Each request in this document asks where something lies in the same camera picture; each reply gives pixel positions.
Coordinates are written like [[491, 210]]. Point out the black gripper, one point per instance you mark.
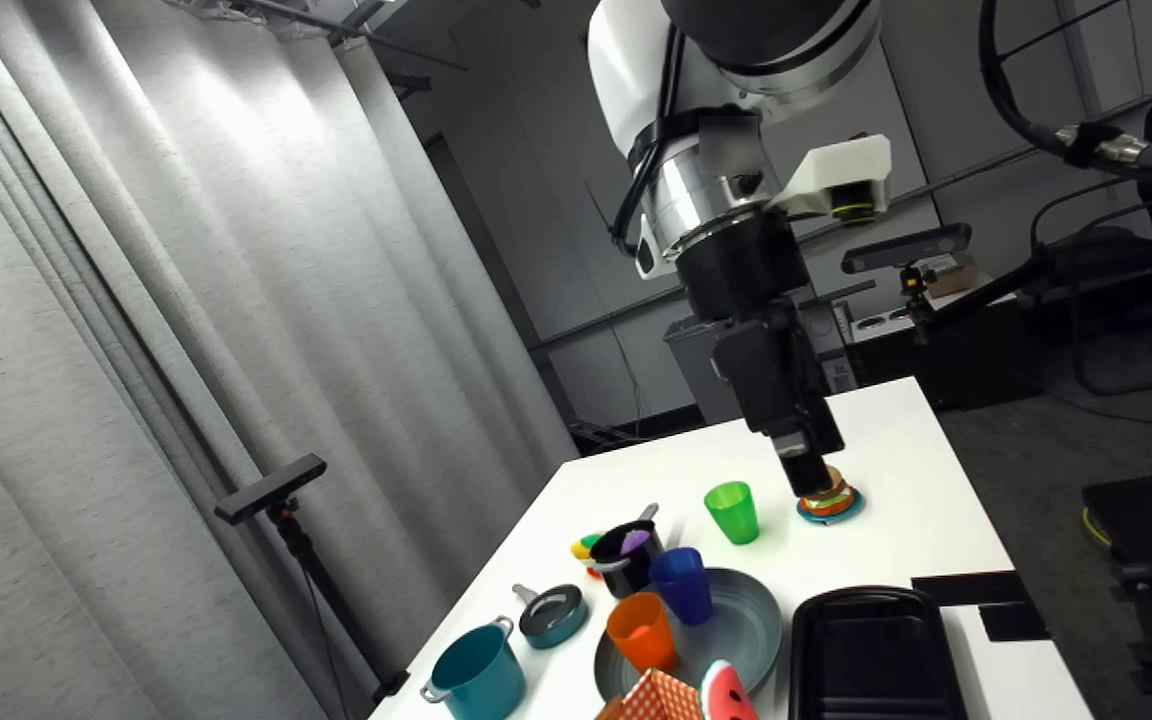
[[783, 392]]

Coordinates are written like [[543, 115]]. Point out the watermelon slice plush toy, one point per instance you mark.
[[724, 699]]

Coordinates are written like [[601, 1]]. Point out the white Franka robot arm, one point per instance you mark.
[[686, 94]]

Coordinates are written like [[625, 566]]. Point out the toy burger on plate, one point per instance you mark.
[[833, 500]]

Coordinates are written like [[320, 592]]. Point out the black oven tray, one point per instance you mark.
[[872, 653]]

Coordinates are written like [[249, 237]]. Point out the green plastic cup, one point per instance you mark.
[[734, 511]]

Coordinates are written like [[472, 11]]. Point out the blue plastic cup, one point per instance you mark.
[[681, 583]]

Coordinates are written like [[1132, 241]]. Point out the grey round plate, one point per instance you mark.
[[745, 629]]

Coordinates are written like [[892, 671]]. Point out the black pot with toys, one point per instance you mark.
[[620, 553]]

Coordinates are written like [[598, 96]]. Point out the orange plastic cup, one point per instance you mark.
[[640, 633]]

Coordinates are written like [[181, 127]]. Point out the orange checkered basket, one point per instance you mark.
[[652, 699]]

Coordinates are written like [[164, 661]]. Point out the teal pot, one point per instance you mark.
[[478, 673]]

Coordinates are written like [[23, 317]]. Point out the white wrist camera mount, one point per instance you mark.
[[845, 180]]

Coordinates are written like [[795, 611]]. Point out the black camera tripod stand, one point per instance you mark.
[[273, 500]]

